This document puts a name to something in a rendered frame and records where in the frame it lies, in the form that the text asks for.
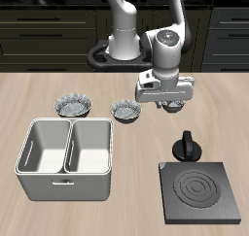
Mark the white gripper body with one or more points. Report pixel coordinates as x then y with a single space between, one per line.
162 93

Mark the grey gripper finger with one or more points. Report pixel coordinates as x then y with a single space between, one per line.
160 104
181 103

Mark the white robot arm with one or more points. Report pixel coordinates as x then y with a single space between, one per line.
124 36

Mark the small speckled grey bowl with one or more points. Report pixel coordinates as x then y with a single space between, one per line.
171 107

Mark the medium speckled grey bowl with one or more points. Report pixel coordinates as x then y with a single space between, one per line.
125 110

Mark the large speckled grey bowl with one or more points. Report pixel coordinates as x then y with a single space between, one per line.
73 104

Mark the round black knob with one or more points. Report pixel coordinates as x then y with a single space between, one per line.
187 147

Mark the dark grey stove plate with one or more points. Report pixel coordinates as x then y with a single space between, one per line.
197 191

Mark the white two-bin basket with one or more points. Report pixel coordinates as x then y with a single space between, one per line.
64 181

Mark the dark kitchen cupboards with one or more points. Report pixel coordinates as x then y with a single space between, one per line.
48 36

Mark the flat black base plate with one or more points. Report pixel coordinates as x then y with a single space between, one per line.
97 60

